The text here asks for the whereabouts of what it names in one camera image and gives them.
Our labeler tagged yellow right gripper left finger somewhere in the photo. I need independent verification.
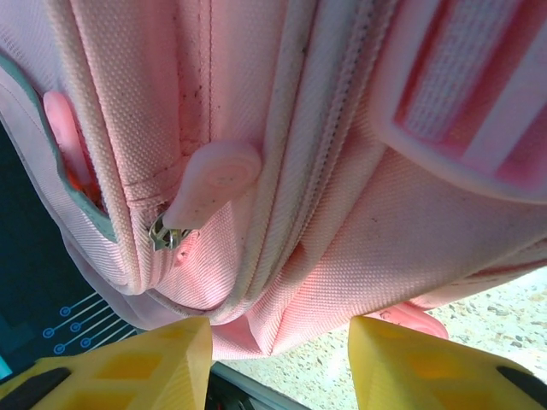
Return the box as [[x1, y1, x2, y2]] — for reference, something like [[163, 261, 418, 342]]
[[0, 316, 214, 410]]

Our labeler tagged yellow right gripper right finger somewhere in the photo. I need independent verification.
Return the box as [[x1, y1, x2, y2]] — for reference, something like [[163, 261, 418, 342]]
[[347, 315, 547, 410]]

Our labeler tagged pink student backpack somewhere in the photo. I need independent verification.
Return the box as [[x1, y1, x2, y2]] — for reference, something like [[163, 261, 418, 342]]
[[0, 0, 547, 360]]

